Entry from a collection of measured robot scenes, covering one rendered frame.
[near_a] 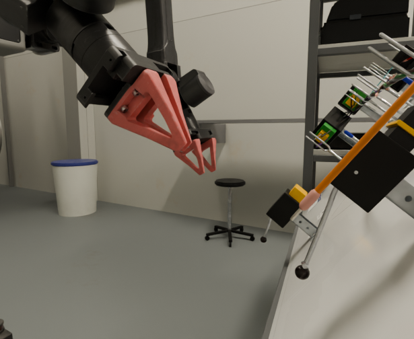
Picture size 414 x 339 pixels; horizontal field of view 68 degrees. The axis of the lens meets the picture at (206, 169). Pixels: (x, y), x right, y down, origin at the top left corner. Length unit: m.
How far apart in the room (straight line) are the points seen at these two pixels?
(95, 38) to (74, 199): 4.05
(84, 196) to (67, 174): 0.36
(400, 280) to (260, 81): 3.34
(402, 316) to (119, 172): 4.65
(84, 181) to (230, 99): 2.16
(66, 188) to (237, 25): 2.88
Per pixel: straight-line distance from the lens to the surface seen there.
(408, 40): 1.36
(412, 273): 0.29
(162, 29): 0.79
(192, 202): 4.05
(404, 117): 0.29
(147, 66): 0.32
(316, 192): 0.17
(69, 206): 4.40
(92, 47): 0.35
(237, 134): 3.63
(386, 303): 0.29
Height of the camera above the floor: 1.14
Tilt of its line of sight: 8 degrees down
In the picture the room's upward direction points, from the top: straight up
